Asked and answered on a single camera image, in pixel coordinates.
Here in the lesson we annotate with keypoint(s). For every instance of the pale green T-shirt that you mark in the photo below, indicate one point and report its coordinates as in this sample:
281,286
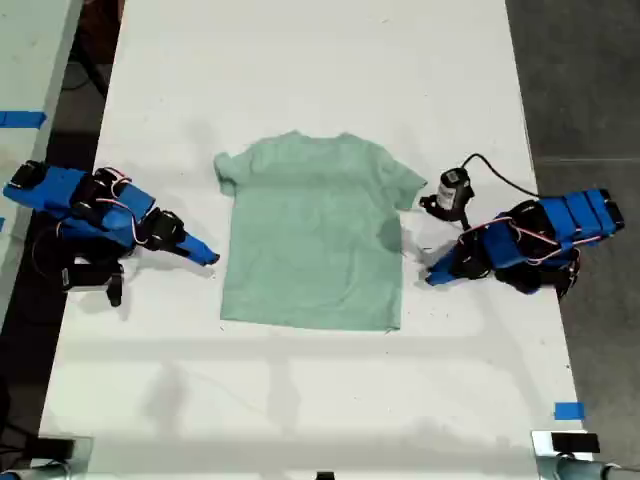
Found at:
310,240

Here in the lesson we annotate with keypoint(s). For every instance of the shiny metal bracket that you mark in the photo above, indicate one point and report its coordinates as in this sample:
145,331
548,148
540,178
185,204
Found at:
84,452
541,450

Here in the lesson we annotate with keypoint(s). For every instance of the blue and black arm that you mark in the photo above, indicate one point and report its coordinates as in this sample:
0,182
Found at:
555,225
65,195

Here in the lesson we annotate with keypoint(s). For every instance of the grey metal tube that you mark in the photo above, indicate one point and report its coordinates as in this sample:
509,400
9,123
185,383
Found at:
35,472
595,470

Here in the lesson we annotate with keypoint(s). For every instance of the long blue tape strip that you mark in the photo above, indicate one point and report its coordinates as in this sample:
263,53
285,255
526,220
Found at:
22,119

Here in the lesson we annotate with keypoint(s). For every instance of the short blue tape strip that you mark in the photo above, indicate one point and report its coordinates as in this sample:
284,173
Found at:
569,411

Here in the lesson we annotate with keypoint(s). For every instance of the white side table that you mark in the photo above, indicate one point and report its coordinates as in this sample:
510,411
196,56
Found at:
30,55

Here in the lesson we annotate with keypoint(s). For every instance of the short black camera stalk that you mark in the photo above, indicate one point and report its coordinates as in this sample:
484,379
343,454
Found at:
445,212
116,290

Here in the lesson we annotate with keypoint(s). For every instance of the small black box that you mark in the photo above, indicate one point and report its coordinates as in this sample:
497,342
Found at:
575,443
55,447

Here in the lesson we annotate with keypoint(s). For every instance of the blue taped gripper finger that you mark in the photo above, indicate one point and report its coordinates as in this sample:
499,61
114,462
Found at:
200,245
442,261
445,280
192,256

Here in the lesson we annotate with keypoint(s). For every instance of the black camera box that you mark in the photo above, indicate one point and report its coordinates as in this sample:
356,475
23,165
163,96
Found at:
454,189
85,275

